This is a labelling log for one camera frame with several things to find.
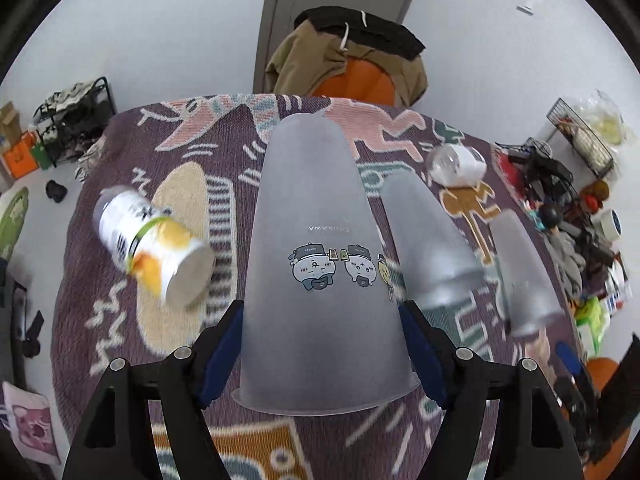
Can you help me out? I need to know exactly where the green slipper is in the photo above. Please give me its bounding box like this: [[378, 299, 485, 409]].
[[0, 188, 29, 261]]

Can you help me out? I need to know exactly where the green tissue pack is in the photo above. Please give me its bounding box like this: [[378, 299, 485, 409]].
[[574, 297, 611, 359]]

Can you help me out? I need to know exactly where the cardboard box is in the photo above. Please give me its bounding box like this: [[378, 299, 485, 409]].
[[0, 102, 22, 148]]

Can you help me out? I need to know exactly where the grey knitted cloth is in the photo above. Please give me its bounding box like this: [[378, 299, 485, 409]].
[[544, 231, 586, 300]]

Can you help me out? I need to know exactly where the orange chair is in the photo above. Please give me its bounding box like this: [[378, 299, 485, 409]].
[[312, 58, 396, 106]]

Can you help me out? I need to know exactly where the frosted plastic cup right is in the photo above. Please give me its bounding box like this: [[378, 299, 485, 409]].
[[489, 209, 564, 337]]

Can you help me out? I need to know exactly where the black haired doll figure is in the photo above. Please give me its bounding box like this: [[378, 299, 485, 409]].
[[533, 204, 564, 232]]

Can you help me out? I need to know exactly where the frosted plastic cup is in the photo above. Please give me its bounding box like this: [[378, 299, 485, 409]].
[[489, 209, 564, 337], [380, 171, 484, 310]]

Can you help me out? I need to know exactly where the patterned purple woven blanket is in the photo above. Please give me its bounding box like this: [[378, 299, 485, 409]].
[[53, 94, 582, 479]]

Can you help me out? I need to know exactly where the black shoe rack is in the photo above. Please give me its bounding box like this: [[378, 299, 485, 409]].
[[32, 76, 116, 167]]

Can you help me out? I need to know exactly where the black wire wall basket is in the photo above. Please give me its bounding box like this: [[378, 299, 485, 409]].
[[547, 98, 614, 179]]

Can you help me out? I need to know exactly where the black desk wire rack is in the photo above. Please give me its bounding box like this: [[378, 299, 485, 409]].
[[494, 138, 577, 209]]

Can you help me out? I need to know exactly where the frosted plastic cup middle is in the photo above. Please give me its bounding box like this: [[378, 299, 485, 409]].
[[380, 171, 484, 310]]

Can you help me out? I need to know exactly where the black garment on chair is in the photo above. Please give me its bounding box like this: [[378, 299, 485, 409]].
[[294, 6, 425, 61]]

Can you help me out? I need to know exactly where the yellow white label bottle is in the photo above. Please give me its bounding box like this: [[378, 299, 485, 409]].
[[92, 185, 215, 309]]

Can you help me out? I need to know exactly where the orange paper bag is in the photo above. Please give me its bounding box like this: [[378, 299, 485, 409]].
[[2, 133, 39, 180]]

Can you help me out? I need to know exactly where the black shoe on floor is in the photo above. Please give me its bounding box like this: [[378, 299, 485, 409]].
[[46, 180, 68, 204]]

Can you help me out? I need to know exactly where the frosted cup with cartoon sticker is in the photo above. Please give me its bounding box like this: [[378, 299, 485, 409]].
[[234, 114, 418, 416]]

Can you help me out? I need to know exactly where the white wall switch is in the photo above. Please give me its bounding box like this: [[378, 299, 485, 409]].
[[516, 0, 541, 16]]

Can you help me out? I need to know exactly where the clear plastic bag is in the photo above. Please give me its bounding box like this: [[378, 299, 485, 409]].
[[576, 90, 627, 146]]

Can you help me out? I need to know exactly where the white tape roll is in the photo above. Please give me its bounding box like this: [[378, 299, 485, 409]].
[[597, 209, 623, 242]]

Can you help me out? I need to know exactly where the pink cartoon cushion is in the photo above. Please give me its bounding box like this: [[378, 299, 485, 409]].
[[2, 382, 60, 465]]

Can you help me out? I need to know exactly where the brown plush toy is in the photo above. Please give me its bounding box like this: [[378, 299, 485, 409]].
[[579, 179, 610, 214]]

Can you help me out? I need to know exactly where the white label clear bottle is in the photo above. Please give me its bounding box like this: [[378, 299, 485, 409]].
[[426, 144, 487, 188]]

